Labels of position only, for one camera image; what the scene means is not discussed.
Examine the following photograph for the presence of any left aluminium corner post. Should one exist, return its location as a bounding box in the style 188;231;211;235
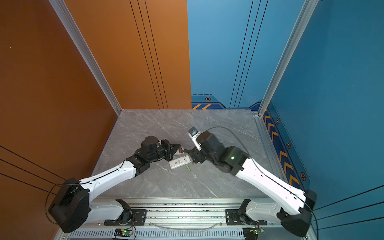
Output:
49;0;122;116

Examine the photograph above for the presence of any aluminium front rail frame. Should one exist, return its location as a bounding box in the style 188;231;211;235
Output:
56;198;316;240

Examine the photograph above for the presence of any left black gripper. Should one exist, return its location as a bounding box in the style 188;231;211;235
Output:
148;140;181;165

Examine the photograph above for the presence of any right small circuit board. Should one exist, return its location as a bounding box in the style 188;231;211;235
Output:
250;226;265;237

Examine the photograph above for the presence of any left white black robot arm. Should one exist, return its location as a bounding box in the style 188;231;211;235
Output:
48;136;183;233

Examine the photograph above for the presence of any aluminium corner post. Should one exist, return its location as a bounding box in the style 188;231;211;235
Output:
258;0;319;117
49;0;122;116

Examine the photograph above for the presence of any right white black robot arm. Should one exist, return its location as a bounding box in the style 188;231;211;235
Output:
188;128;317;238

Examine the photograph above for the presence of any right aluminium corner post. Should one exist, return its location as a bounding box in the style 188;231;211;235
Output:
258;0;319;117

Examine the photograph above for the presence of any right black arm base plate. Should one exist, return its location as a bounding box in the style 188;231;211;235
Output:
225;209;268;226

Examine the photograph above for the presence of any left green circuit board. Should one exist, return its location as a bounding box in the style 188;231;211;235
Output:
113;228;135;240

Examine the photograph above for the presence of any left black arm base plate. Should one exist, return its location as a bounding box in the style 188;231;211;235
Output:
104;210;147;227

